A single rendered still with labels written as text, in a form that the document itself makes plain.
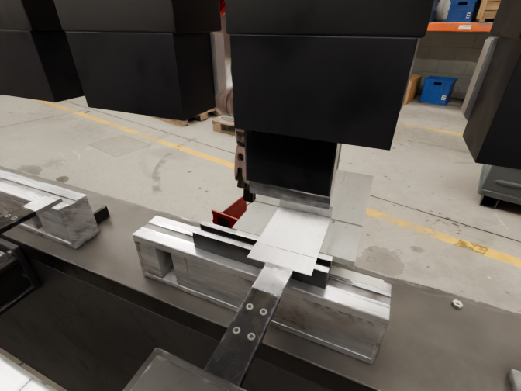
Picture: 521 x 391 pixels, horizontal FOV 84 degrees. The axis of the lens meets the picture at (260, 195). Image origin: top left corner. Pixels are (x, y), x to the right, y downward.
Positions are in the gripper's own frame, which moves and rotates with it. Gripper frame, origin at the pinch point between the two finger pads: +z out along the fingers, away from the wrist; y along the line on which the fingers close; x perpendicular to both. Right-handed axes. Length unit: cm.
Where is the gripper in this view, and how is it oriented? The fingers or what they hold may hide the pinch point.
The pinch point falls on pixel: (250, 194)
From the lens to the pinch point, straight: 81.2
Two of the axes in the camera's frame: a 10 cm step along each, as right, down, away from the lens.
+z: -0.4, 8.9, 4.6
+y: 5.2, -3.7, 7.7
